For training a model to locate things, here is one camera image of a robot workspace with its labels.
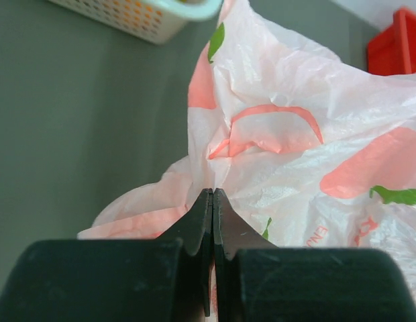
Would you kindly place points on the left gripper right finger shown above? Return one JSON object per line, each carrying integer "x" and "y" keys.
{"x": 258, "y": 281}

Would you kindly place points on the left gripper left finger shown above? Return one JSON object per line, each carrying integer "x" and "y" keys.
{"x": 163, "y": 279}

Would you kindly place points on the pink plastic bag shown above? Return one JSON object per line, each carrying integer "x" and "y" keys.
{"x": 310, "y": 151}

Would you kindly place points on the white plastic basket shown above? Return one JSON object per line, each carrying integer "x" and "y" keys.
{"x": 155, "y": 21}

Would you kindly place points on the red plastic tray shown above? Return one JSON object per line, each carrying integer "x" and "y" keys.
{"x": 393, "y": 51}

